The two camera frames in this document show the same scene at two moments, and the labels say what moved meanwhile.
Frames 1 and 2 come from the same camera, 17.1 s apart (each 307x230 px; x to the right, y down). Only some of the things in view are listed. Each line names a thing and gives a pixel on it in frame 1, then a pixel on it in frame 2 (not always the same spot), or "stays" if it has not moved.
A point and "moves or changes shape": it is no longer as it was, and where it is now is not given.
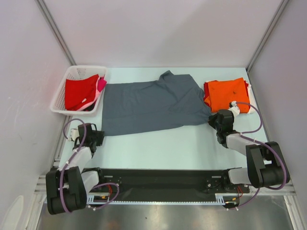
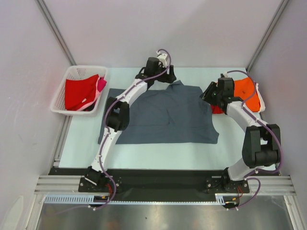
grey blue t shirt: (172, 101) moves or changes shape
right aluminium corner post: (282, 4) stays
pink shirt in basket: (100, 83) stays
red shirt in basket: (79, 92) stays
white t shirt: (252, 100) → (262, 104)
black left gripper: (100, 135) → (170, 77)
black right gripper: (214, 120) → (209, 92)
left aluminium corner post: (42, 7) stays
